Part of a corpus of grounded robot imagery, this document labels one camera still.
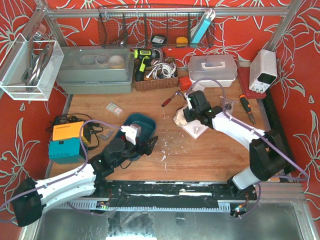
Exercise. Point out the teal plastic tray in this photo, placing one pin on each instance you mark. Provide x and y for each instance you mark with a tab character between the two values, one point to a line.
145	126

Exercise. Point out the white bench power supply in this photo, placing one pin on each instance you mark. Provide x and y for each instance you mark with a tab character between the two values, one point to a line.
263	71

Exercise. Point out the clear zip bag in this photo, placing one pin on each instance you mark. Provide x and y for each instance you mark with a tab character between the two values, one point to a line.
227	104

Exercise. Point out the orange black ratchet screwdriver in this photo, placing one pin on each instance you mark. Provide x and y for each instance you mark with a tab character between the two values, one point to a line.
247	107

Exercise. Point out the blue white box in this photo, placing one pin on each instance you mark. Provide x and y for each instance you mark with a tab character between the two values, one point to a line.
200	29

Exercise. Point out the white peg base plate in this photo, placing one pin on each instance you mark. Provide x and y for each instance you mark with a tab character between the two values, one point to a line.
195	129

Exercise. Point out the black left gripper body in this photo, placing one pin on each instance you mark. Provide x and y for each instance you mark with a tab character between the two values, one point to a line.
145	147

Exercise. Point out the clear acrylic box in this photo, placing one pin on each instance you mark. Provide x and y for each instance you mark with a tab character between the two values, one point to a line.
31	73

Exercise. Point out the orange cube adapter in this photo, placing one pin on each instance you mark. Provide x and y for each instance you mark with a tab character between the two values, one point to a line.
184	83

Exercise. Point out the yellow electronics box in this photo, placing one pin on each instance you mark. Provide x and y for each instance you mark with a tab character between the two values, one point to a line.
72	130

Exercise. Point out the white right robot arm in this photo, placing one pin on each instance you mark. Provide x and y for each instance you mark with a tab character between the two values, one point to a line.
267	155

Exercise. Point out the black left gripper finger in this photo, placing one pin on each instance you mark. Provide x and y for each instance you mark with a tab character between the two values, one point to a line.
137	154
150	144

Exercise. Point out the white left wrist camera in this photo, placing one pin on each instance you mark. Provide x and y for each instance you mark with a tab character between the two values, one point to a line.
131	131

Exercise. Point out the black wire wall basket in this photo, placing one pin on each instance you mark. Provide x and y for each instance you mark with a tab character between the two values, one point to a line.
133	26

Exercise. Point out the teal electronics box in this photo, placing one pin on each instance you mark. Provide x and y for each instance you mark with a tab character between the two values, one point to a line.
68	151

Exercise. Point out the grey plastic storage bin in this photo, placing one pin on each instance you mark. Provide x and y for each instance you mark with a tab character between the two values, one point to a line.
89	70

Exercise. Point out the small clear packet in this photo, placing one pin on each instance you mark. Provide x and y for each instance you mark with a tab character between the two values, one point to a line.
115	109

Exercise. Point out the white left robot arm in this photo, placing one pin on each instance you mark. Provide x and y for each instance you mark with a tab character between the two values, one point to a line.
33	198

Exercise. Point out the metal corner bracket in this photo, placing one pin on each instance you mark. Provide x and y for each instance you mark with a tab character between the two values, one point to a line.
106	133

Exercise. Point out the beige work glove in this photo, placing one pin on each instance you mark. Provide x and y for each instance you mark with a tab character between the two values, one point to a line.
179	118

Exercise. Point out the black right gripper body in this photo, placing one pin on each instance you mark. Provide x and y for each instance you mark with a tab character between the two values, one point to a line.
188	114

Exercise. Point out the green yellow cordless drill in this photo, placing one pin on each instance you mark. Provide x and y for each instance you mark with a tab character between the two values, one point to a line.
145	56

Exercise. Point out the white cube power socket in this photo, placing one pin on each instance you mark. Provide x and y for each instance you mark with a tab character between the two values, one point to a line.
198	87

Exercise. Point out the white plastic storage box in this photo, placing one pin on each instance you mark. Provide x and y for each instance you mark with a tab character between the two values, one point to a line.
221	68

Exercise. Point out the woven wicker basket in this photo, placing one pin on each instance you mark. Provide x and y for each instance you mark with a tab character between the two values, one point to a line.
155	84

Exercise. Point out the yellow tape measure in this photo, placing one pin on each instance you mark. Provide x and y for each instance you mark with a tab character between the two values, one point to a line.
181	42

